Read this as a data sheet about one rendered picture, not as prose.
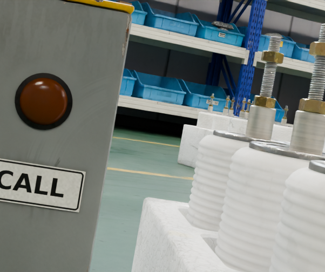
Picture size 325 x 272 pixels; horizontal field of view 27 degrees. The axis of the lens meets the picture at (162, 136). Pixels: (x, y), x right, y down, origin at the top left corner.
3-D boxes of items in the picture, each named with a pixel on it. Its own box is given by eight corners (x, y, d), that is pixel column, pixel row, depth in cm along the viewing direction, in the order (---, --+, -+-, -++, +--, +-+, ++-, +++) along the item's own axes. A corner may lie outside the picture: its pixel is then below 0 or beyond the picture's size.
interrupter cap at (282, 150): (381, 177, 42) (383, 166, 42) (266, 158, 41) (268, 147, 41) (334, 163, 50) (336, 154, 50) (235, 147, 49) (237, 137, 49)
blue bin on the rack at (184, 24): (130, 29, 552) (134, 4, 550) (172, 39, 567) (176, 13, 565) (153, 27, 506) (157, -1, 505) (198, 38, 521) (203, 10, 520)
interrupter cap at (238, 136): (317, 157, 54) (318, 149, 54) (229, 143, 53) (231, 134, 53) (279, 147, 62) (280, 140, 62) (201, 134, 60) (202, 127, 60)
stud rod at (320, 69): (318, 138, 45) (338, 25, 45) (303, 135, 45) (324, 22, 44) (312, 136, 46) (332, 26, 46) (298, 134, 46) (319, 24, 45)
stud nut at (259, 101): (275, 108, 56) (277, 99, 56) (255, 105, 56) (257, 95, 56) (271, 108, 58) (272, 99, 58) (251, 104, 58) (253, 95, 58)
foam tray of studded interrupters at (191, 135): (297, 186, 297) (305, 145, 296) (227, 178, 277) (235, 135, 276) (243, 170, 330) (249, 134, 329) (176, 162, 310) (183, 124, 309)
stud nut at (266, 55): (283, 63, 56) (285, 53, 56) (263, 60, 56) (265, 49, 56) (279, 64, 58) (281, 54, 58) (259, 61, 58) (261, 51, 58)
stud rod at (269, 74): (266, 127, 57) (283, 37, 56) (255, 124, 57) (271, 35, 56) (264, 126, 58) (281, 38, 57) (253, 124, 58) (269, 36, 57)
